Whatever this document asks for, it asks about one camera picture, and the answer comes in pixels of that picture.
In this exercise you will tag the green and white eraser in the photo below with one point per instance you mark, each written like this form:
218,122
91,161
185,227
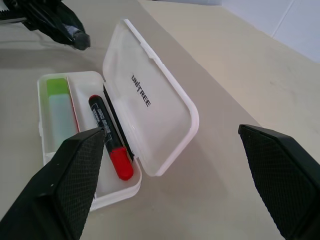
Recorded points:
58,107

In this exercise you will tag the black marker with red cap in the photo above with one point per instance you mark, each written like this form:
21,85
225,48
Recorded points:
120,160

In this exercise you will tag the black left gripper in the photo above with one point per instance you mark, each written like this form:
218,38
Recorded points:
22,7

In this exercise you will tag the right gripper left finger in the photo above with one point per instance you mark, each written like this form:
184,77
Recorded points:
62,180

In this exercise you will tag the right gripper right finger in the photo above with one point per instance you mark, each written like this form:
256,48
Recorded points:
282,175

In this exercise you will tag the white plastic pencil case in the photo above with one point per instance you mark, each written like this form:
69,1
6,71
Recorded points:
150,82

